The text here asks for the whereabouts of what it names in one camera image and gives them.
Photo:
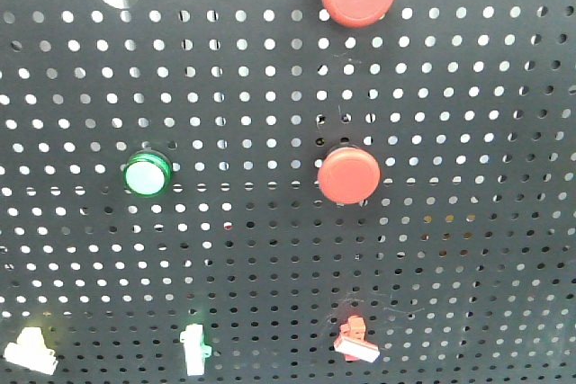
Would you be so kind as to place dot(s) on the small red push button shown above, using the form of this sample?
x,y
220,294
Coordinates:
x,y
349,175

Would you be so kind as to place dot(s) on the green toggle switch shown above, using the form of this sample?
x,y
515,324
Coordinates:
x,y
196,351

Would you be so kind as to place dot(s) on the red toggle switch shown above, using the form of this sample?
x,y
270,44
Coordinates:
x,y
352,344

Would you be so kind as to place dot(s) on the green indicator light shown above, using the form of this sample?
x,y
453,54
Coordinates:
x,y
147,173

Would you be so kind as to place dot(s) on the black perforated pegboard panel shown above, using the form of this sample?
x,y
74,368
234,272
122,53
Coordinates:
x,y
461,262

